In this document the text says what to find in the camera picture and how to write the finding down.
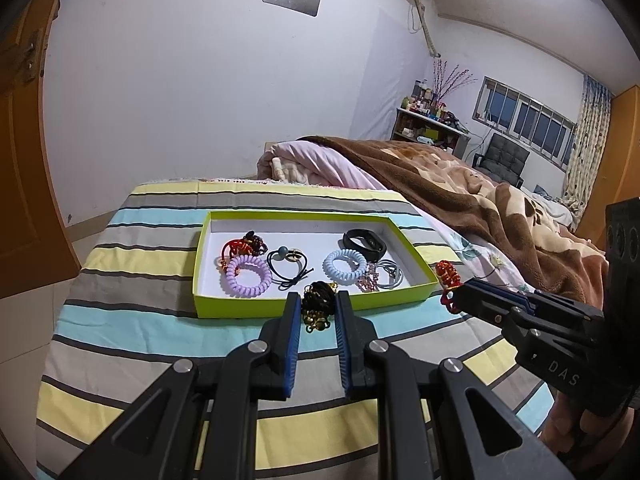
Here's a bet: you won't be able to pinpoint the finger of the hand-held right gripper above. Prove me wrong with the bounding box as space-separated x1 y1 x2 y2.
467 280 606 323
452 285 538 341

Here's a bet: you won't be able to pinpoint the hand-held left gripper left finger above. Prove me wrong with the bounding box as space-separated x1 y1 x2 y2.
57 291 303 480

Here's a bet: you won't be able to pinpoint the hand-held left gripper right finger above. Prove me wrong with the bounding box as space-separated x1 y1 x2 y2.
334 290 576 480

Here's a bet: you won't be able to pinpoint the red and gold bracelet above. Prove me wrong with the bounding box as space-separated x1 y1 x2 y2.
435 260 463 316

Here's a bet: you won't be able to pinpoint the black and gold bracelet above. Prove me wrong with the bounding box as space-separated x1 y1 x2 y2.
300 282 341 333

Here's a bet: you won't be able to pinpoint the green cardboard box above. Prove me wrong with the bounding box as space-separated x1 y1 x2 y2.
192 210 440 320

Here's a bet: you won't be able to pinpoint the light blue spiral hair tie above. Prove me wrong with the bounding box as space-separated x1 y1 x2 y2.
322 250 368 283

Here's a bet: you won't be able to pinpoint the grey hair tie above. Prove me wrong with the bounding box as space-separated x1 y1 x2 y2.
375 260 403 290

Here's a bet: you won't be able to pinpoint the purple spiral hair tie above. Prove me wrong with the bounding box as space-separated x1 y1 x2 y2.
226 255 273 300

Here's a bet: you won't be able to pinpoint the black hair tie with bead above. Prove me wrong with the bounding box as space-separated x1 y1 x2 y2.
266 246 313 291

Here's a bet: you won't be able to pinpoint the red rope bracelet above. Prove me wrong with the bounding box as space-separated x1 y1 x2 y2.
220 237 251 273

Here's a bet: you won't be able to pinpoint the person's right hand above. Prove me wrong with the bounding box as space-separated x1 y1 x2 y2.
542 385 640 480

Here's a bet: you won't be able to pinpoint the brown patterned blanket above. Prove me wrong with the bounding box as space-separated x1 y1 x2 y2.
297 135 608 306

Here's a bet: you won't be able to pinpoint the black chair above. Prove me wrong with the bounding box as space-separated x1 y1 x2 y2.
472 134 531 188

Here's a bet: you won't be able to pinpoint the patterned curtain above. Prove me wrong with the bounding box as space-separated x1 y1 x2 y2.
562 75 613 221

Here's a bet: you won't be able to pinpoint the orange wooden panel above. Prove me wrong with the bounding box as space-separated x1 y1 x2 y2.
582 85 640 246

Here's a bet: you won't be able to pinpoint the striped bed sheet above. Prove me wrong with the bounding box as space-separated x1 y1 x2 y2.
35 177 556 480

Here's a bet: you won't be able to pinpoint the wooden shelf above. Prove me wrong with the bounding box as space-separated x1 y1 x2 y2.
390 107 473 161

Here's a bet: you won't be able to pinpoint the window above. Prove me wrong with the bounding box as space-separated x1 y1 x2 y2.
472 77 578 163

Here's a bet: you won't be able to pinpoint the pink quilt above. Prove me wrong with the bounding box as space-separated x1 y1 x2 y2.
257 140 391 191

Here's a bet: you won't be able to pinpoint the row of bottles and jars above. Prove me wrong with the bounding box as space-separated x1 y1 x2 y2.
402 80 461 126

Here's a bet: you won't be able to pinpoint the pink flower branches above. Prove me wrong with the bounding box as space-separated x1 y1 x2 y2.
432 60 476 106

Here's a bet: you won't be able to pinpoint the wooden door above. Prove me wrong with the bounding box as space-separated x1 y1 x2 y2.
0 0 81 301

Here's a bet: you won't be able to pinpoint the dark red bead bracelet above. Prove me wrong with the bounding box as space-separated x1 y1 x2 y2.
242 231 271 256

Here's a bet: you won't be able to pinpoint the black band bracelet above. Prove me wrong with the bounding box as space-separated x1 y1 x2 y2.
344 229 387 262

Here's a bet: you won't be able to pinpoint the white wall pipe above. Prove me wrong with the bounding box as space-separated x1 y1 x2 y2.
407 0 441 58

